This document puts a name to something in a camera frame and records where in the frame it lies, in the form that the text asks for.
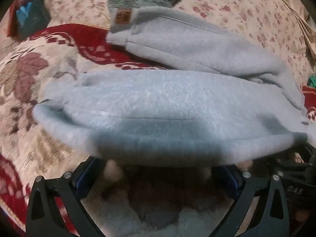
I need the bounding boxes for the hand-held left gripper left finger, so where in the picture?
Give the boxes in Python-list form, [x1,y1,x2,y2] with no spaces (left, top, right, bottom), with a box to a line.
[26,156,106,237]

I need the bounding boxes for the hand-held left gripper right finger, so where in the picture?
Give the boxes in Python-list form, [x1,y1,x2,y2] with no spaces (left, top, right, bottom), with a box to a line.
[209,165,290,237]

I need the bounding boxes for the light grey fleece pants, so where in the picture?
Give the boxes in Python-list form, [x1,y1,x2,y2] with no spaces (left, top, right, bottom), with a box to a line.
[32,6,309,237]

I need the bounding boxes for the red patterned blanket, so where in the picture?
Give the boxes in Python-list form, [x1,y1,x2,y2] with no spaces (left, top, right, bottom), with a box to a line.
[0,23,316,237]

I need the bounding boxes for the blue bag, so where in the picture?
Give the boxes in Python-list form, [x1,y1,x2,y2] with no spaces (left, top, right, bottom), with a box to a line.
[16,0,51,38]

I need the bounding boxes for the cream floral duvet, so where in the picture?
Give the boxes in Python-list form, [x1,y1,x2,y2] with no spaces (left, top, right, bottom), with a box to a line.
[48,0,316,79]

